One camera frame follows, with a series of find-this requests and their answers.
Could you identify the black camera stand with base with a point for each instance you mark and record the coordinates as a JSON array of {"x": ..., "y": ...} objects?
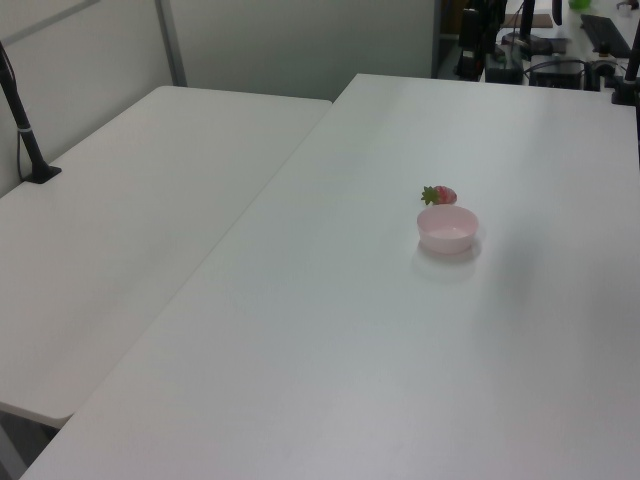
[{"x": 22, "y": 120}]

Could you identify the green round object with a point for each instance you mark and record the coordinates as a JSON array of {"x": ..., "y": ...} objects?
[{"x": 580, "y": 4}]

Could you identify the black clamped camera stand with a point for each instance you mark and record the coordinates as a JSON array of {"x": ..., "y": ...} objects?
[{"x": 629, "y": 70}]

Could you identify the dark box with green top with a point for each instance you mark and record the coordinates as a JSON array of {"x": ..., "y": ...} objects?
[{"x": 502, "y": 69}]

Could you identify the black monitor stand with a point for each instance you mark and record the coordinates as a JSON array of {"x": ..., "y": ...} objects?
[{"x": 526, "y": 30}]

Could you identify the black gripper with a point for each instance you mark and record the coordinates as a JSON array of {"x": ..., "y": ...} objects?
[{"x": 470, "y": 30}]

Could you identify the pink plastic bowl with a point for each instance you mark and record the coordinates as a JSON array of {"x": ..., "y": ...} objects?
[{"x": 446, "y": 231}]

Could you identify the black electronics box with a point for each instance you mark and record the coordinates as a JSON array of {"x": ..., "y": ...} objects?
[{"x": 557, "y": 73}]

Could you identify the red strawberry with green leaves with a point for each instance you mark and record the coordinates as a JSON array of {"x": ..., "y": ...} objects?
[{"x": 443, "y": 194}]

